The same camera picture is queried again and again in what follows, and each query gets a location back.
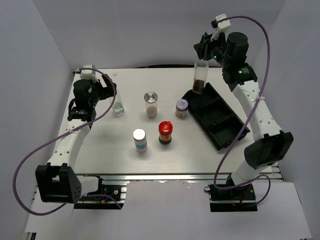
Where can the black plastic organizer tray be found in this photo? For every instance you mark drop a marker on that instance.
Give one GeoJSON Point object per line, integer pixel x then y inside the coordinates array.
{"type": "Point", "coordinates": [215, 117]}

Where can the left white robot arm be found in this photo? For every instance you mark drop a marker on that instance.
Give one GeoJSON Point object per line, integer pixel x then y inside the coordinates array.
{"type": "Point", "coordinates": [56, 180]}

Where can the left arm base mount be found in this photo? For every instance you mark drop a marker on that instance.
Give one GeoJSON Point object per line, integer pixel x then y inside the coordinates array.
{"type": "Point", "coordinates": [100, 193]}

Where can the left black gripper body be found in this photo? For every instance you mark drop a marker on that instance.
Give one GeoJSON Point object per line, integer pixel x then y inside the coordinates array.
{"type": "Point", "coordinates": [99, 92]}

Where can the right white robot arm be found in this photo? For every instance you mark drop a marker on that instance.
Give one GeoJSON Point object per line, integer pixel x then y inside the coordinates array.
{"type": "Point", "coordinates": [271, 143]}

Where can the small white-lid sauce jar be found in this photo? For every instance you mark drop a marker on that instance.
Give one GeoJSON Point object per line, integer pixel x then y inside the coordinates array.
{"type": "Point", "coordinates": [181, 108]}

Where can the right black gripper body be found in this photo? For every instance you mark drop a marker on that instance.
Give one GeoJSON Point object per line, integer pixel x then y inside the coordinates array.
{"type": "Point", "coordinates": [213, 49]}

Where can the red-lid dark sauce jar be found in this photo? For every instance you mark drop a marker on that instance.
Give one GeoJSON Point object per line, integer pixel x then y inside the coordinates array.
{"type": "Point", "coordinates": [165, 129]}

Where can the aluminium table frame rail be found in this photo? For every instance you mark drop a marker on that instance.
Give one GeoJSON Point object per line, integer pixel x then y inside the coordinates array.
{"type": "Point", "coordinates": [109, 148]}

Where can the blue-label silver-lid shaker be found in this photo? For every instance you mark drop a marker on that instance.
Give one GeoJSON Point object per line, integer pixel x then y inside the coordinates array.
{"type": "Point", "coordinates": [140, 140]}

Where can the clear silver-lid spice jar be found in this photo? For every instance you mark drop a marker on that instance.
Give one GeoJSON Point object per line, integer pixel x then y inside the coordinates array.
{"type": "Point", "coordinates": [151, 104]}

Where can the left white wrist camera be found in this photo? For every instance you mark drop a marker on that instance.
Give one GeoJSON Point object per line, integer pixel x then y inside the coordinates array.
{"type": "Point", "coordinates": [88, 74]}

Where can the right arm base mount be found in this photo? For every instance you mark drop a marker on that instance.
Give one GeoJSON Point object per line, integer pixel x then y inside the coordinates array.
{"type": "Point", "coordinates": [242, 199]}

